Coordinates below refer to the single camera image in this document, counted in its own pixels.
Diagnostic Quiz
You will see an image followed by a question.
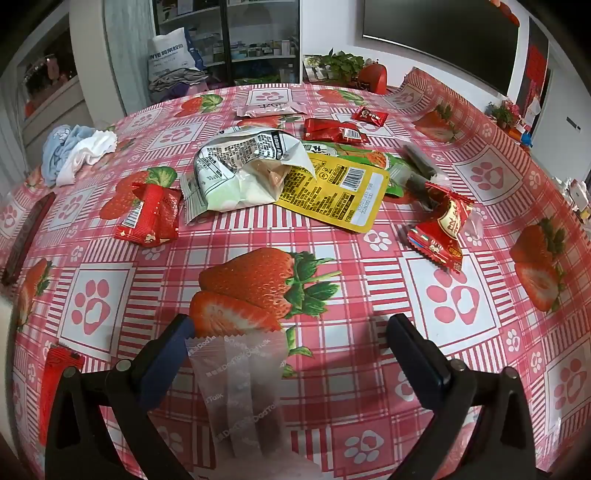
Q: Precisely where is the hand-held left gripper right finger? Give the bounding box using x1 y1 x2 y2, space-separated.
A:
387 314 552 480

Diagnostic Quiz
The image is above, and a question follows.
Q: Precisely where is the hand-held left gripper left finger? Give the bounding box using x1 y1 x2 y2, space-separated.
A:
45 314 195 480

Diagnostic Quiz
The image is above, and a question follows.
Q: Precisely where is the pale translucent snack stick packet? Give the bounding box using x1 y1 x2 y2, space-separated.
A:
185 327 289 464

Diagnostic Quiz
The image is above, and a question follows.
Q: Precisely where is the long red snack packet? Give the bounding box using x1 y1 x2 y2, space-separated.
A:
38 344 86 446

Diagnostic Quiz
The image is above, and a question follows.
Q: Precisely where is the strawberry print tablecloth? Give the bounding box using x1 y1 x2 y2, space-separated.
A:
0 69 591 480

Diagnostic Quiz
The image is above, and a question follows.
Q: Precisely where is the red twisted snack packet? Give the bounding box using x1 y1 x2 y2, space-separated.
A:
407 181 484 274

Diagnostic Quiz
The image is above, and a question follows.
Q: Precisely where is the red crinkled snack packet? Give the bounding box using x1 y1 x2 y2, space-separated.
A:
115 181 184 248

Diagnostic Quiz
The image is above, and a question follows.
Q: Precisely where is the small grey-green snack packet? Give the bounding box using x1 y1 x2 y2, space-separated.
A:
179 172 211 227

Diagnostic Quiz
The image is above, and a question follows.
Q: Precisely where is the dark smartphone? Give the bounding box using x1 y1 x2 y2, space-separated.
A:
0 193 57 288

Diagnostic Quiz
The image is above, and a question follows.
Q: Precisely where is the dark snack stick packet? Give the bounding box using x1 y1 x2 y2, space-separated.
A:
403 145 446 206

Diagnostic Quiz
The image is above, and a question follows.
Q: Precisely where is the yellow snack packet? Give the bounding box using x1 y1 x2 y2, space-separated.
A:
276 154 389 232

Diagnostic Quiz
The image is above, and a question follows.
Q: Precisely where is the large silver snack bag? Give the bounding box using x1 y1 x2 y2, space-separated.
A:
193 129 317 214

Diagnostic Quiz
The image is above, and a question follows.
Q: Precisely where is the green snack packet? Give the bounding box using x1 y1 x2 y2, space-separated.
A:
318 142 419 197

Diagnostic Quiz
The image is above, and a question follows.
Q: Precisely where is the white cloth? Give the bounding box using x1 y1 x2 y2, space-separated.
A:
55 129 118 185

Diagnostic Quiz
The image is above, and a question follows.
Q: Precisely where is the light blue cloth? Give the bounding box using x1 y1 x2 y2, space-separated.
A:
41 124 100 188

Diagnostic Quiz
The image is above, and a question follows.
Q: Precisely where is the flat red snack packet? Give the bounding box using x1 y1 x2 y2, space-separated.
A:
302 117 370 145

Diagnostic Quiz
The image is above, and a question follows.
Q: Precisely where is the small red candy packet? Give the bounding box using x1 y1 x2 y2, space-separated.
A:
351 106 388 127

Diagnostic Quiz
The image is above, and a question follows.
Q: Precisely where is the small flower pot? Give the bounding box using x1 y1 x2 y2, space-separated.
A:
486 98 521 131

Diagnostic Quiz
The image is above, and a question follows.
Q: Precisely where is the pink snack packet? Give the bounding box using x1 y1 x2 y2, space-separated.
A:
235 102 306 117

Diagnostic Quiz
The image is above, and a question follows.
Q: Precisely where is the pile of clothes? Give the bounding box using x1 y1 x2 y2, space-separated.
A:
149 68 209 95

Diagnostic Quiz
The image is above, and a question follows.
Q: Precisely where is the white printed sack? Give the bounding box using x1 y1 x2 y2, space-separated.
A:
147 27 207 84

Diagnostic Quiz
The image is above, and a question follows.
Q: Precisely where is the green potted plant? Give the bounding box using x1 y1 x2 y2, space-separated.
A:
318 49 366 85

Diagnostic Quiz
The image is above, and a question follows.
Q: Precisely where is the glass door cabinet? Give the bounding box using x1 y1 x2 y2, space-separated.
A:
152 0 302 87

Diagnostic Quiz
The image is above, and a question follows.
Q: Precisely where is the red wall decoration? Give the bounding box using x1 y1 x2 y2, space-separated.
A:
523 43 551 126

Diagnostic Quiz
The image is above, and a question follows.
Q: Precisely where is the photo frame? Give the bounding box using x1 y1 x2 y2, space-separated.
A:
302 54 334 83

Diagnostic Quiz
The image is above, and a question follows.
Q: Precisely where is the wall television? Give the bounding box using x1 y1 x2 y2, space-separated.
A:
361 0 521 96

